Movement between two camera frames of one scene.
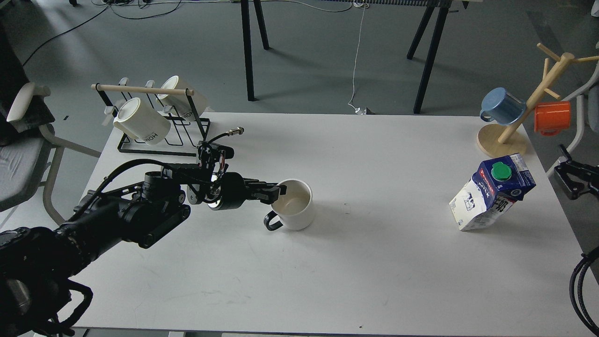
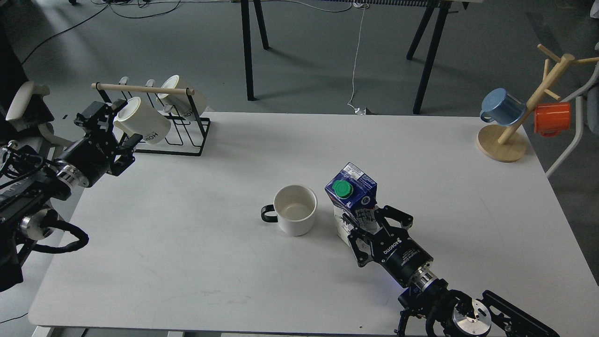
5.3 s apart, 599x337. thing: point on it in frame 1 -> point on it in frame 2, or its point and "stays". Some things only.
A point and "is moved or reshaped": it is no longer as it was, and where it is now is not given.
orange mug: x=550 y=118 stays
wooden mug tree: x=500 y=141 stays
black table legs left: x=244 y=6 stays
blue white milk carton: x=498 y=184 -> x=354 y=193
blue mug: x=500 y=106 stays
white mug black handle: x=295 y=208 is moved or reshaped
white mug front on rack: x=135 y=119 stays
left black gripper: x=227 y=191 -> x=94 y=152
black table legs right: x=444 y=5 stays
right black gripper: x=574 y=189 -> x=397 y=252
